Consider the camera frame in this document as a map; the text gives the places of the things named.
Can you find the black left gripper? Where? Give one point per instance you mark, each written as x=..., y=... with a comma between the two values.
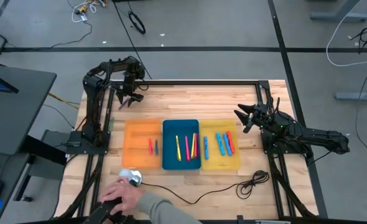
x=131, y=82

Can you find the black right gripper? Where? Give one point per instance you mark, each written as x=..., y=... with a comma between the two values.
x=264, y=116

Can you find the purple marker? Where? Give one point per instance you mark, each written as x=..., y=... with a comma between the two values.
x=123, y=104

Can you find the red marker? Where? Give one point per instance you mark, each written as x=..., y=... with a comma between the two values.
x=230, y=142

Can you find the light blue marker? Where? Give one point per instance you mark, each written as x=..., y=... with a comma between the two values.
x=220, y=144
x=206, y=147
x=227, y=145

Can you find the short pink highlighter pen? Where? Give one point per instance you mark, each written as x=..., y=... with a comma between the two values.
x=150, y=146

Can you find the slim blue highlighter pen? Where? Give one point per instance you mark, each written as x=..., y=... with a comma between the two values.
x=156, y=147

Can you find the yellow highlighter pen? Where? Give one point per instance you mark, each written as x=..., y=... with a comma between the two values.
x=193, y=146
x=178, y=148

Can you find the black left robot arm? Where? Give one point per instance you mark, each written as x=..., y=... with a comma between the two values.
x=93, y=102

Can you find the person's forearm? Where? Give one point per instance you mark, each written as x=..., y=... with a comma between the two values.
x=165, y=208

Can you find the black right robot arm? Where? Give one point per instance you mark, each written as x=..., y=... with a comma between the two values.
x=320, y=138

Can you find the green marker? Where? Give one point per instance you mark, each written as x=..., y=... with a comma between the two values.
x=111, y=124

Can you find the orange translucent plastic bin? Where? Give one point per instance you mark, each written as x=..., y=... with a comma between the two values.
x=137, y=146

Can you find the blue plastic bin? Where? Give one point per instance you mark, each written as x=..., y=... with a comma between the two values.
x=169, y=130

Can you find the yellow translucent plastic bin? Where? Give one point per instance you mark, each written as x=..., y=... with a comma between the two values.
x=214, y=161

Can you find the white bulb lamp silver base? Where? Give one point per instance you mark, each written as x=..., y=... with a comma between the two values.
x=133, y=177

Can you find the grey desk leg foot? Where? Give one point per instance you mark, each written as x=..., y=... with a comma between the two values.
x=339, y=16
x=357, y=96

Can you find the dark grey desk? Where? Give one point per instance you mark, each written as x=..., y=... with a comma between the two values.
x=15, y=118

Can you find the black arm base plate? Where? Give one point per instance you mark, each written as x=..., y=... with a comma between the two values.
x=77, y=150
x=266, y=149

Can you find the black frame bracket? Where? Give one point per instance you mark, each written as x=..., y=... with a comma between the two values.
x=240, y=219

